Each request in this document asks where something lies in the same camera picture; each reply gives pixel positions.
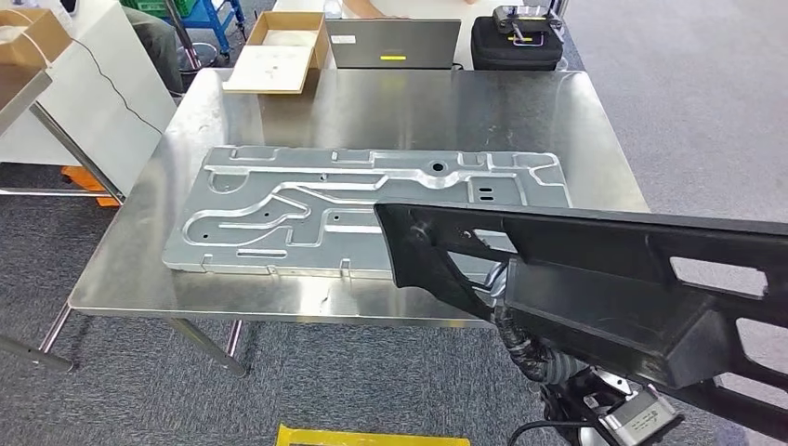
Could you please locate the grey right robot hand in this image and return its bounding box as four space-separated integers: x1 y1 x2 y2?
484 261 590 384

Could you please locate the black plastic plate frame part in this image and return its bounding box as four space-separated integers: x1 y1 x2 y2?
374 202 788 441

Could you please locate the steel workbench table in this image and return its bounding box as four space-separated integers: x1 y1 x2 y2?
37 66 652 378
0 64 127 374

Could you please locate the black zip carry case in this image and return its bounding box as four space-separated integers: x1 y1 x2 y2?
470 15 564 72

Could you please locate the grey stamped metal plate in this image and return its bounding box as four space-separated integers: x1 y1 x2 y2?
162 144 573 282

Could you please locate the grey remote controller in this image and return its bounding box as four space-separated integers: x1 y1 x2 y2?
492 5 564 47

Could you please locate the grey laptop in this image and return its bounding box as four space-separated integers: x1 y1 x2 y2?
324 18 463 70

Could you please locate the cardboard box with lid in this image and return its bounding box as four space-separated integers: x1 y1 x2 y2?
222 10 332 96

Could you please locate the blue metal cart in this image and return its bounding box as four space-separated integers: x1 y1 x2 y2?
178 0 247 58

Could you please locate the chrome pole stand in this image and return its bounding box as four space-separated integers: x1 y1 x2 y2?
163 0 221 94

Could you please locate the orange plastic object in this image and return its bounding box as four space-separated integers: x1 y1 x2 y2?
59 164 123 209

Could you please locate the person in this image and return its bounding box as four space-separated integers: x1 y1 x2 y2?
122 6 186 97

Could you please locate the white board panel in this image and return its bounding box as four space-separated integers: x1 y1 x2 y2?
0 0 178 197

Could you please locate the green plastic crate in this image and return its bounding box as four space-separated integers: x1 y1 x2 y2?
120 0 200 19

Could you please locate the open brown cardboard box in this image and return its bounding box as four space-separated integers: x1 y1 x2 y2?
0 7 73 69

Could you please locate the thick black camera cable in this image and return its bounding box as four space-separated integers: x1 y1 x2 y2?
507 419 583 446

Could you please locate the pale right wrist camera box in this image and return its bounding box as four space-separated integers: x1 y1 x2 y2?
598 384 681 443

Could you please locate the thin black cable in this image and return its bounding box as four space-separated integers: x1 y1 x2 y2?
71 36 164 137

